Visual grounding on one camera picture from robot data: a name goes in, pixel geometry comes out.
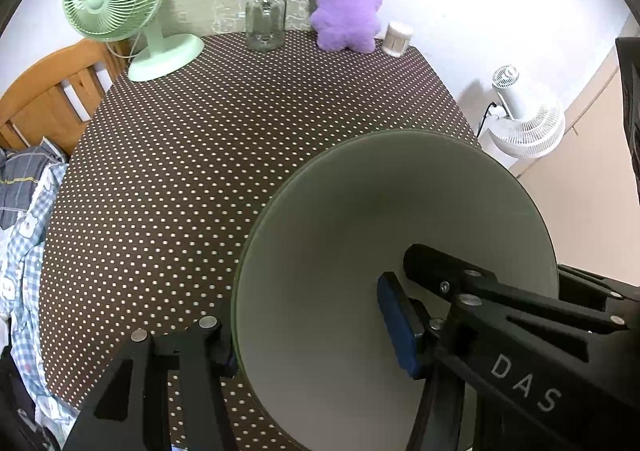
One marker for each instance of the purple plush toy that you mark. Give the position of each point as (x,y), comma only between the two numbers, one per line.
(345,6)

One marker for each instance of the wooden bed headboard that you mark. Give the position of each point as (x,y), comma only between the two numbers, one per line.
(40,91)

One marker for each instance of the blue checkered bear blanket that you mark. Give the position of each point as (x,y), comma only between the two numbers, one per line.
(25,256)

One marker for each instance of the white clip fan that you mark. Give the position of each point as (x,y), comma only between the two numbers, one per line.
(530,131)

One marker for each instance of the grey floral ceramic bowl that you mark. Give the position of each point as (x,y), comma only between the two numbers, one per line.
(375,211)

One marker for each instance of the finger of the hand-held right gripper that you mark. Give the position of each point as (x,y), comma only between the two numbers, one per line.
(595,288)
(440,266)

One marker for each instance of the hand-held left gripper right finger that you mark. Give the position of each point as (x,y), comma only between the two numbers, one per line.
(400,321)

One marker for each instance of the brown polka dot tablecloth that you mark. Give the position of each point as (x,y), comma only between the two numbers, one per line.
(200,156)

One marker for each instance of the glass jar brown lid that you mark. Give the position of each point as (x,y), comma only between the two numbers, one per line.
(265,21)

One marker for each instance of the dark cloth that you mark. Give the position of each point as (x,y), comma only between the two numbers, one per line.
(20,406)

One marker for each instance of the beige door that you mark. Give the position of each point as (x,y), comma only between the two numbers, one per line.
(575,201)

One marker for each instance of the grey plaid pillow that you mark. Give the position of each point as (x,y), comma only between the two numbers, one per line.
(25,171)

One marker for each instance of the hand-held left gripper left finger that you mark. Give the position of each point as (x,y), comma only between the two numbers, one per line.
(210,346)

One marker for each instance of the cotton swab container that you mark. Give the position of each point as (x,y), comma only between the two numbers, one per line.
(397,38)

